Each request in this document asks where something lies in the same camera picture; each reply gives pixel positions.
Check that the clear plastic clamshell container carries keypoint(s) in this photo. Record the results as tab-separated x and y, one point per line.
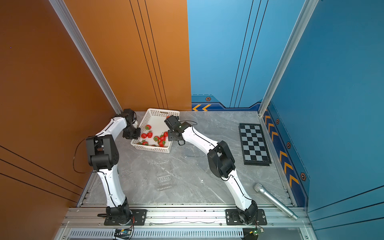
164	176

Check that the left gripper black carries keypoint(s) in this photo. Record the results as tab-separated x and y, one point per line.
136	136

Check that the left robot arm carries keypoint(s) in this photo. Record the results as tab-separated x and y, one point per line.
103	157

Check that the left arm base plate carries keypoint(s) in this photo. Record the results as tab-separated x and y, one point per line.
136	217

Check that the green circuit board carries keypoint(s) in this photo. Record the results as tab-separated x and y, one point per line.
123	234
252	233

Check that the green circuit board left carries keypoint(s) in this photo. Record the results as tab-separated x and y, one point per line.
123	234

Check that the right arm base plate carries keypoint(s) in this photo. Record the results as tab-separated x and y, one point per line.
234	218

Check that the silver microphone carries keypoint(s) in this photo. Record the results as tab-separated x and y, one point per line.
259	188

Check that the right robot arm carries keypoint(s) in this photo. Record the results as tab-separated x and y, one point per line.
221	163

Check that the black white chessboard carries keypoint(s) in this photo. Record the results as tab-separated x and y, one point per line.
254	147

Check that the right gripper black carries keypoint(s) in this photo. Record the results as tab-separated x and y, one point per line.
170	135

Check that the green circuit board right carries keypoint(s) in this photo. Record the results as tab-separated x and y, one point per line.
252	233

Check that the white perforated plastic basket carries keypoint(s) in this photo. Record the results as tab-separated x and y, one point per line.
155	118

